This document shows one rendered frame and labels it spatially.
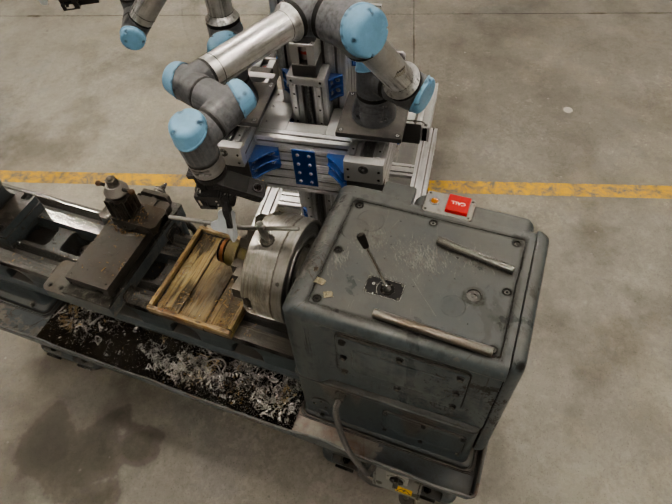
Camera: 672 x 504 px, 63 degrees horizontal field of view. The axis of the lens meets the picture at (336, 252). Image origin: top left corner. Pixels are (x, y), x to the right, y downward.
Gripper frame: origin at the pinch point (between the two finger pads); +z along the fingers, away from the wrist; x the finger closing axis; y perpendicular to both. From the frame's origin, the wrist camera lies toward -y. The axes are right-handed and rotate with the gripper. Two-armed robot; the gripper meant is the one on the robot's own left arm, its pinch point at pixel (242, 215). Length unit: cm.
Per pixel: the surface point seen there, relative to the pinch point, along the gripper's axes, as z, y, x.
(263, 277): 15.7, -3.1, 9.6
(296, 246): 13.5, -11.4, 1.1
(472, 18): 192, -80, -296
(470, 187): 161, -73, -118
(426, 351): 9, -46, 29
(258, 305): 23.3, -0.7, 14.6
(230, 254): 24.7, 10.7, -1.4
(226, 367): 78, 24, 18
